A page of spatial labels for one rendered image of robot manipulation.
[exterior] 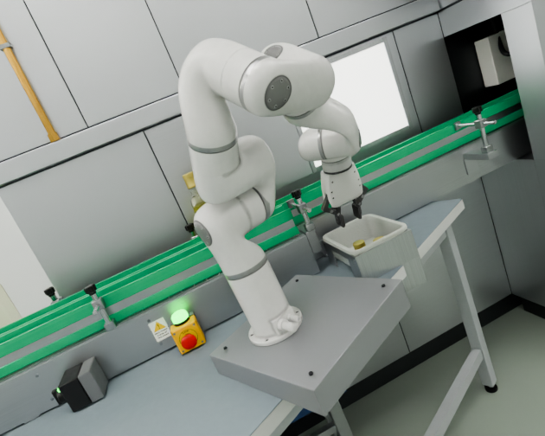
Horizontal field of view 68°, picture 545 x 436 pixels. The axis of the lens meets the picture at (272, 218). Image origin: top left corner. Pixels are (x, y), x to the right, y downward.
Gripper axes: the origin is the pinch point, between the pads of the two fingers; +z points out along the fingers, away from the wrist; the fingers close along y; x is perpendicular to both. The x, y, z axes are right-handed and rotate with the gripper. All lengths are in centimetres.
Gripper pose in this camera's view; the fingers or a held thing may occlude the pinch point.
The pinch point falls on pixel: (349, 215)
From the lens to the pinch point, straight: 113.0
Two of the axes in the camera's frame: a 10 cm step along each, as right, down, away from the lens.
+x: 3.8, 3.7, -8.5
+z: 2.8, 8.3, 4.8
